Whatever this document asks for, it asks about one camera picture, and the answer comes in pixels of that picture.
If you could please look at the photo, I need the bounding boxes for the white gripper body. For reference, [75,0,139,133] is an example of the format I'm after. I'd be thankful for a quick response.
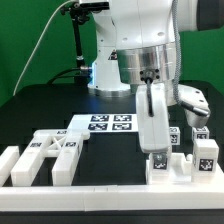
[136,83,211,153]

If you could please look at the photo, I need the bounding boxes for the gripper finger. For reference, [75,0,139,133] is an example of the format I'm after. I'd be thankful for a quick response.
[155,152,167,161]

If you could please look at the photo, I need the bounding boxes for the white chair seat block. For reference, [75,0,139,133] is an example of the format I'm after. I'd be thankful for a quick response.
[145,153,193,185]

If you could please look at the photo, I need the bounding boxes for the white chair back frame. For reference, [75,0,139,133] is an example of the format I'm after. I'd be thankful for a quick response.
[11,129,90,187]

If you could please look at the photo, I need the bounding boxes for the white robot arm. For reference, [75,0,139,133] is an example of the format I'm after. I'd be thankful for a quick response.
[83,0,224,163]

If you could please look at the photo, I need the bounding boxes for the white cube nut left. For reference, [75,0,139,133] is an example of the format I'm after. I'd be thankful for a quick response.
[170,127,181,145]

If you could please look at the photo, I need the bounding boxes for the white cube nut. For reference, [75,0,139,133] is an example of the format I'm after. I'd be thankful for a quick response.
[170,127,181,145]
[192,126,210,140]

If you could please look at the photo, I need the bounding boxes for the white cube nut right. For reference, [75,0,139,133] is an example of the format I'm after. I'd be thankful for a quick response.
[192,126,210,140]

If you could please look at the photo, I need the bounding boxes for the white U-shaped border fence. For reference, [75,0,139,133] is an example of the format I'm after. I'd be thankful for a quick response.
[0,146,224,211]

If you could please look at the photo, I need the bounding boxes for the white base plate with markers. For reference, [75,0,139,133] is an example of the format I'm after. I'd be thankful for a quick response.
[68,114,138,133]

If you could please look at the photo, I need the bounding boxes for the black cables at base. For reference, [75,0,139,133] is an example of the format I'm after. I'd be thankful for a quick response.
[46,65,94,85]

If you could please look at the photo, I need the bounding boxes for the black camera stand pole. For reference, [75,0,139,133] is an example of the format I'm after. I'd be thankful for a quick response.
[60,2,90,86]

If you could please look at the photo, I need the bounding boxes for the white cable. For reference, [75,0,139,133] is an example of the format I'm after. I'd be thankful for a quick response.
[12,0,76,97]

